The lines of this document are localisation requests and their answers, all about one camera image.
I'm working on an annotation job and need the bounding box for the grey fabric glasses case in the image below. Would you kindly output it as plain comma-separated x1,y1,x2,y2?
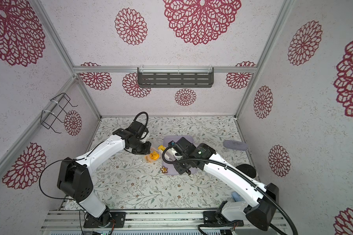
223,140,248,151

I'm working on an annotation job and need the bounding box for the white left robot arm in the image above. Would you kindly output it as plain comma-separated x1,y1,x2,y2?
57,120,151,227

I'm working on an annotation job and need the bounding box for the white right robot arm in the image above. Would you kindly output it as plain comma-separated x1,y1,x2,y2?
162,137,278,231

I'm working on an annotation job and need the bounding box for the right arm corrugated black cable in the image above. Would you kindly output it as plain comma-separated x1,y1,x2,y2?
161,145,298,235

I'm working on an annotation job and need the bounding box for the black wire wall rack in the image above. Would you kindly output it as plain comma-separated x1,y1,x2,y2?
40,93,78,134

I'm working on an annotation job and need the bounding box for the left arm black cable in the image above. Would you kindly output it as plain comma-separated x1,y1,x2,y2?
133,111,150,140

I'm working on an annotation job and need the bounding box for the grey slotted wall shelf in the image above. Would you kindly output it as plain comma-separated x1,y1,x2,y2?
137,67,214,88

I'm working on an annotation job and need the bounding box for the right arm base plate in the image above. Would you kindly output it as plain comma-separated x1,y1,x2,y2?
203,211,244,227

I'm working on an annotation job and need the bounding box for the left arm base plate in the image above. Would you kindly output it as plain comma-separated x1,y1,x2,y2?
83,211,126,229

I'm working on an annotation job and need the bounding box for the clear resealable bag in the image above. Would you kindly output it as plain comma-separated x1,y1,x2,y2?
144,147,162,163

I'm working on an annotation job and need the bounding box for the star chocolate cookie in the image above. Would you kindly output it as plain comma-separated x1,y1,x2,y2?
161,166,168,174

